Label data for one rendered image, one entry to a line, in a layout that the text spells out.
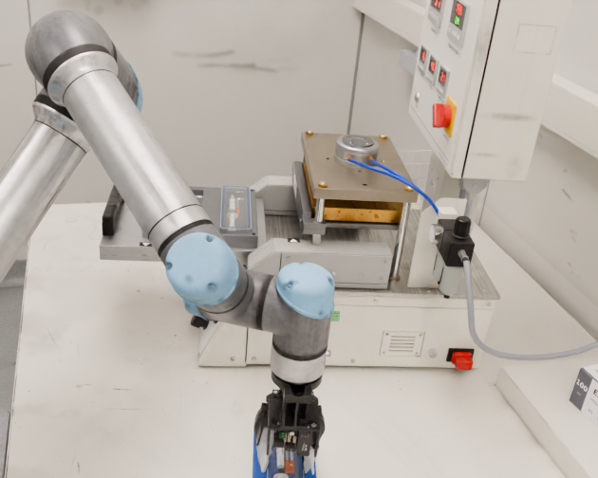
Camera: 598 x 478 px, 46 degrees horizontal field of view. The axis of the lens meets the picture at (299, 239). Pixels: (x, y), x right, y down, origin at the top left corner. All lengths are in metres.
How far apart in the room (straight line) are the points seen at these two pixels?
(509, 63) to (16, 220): 0.76
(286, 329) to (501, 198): 1.12
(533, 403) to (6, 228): 0.91
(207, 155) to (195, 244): 2.07
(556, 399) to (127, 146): 0.87
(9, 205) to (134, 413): 0.42
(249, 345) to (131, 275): 0.41
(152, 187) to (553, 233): 1.13
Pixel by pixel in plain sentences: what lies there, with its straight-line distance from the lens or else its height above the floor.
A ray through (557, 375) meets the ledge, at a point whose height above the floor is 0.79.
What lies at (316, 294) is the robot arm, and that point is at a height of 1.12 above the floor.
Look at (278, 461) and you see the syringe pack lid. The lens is 1.15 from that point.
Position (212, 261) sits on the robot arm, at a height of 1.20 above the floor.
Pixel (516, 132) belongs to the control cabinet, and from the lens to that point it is 1.20.
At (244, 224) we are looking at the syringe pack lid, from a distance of 1.28.
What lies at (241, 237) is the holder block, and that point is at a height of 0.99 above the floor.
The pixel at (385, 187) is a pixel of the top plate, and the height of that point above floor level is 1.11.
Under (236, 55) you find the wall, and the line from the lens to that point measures 2.74.
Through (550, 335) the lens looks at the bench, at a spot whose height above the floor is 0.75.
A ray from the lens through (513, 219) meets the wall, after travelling 1.89.
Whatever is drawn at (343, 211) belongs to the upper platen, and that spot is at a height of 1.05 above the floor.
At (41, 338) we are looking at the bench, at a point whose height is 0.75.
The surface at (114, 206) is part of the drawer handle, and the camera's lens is 1.33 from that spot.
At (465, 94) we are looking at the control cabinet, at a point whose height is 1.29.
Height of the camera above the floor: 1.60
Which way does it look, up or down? 28 degrees down
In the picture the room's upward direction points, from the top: 6 degrees clockwise
